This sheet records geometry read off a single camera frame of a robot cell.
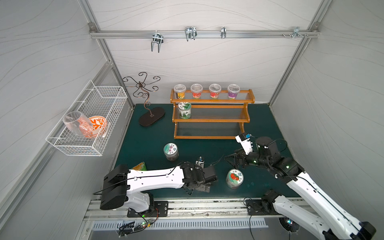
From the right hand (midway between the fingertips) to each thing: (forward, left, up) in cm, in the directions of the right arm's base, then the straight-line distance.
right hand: (231, 153), depth 72 cm
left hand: (-12, +14, -11) cm, 22 cm away
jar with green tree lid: (+26, +25, +2) cm, 36 cm away
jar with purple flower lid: (+5, +32, -10) cm, 34 cm away
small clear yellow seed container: (+30, +27, +14) cm, 43 cm away
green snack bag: (-2, +49, -16) cm, 52 cm away
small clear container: (+32, +8, +13) cm, 36 cm away
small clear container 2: (+32, -2, +13) cm, 35 cm away
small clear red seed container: (+31, +18, +14) cm, 39 cm away
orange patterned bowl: (+5, +62, +13) cm, 63 cm away
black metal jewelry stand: (+40, +51, -17) cm, 67 cm away
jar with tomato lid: (-8, -3, -12) cm, 14 cm away
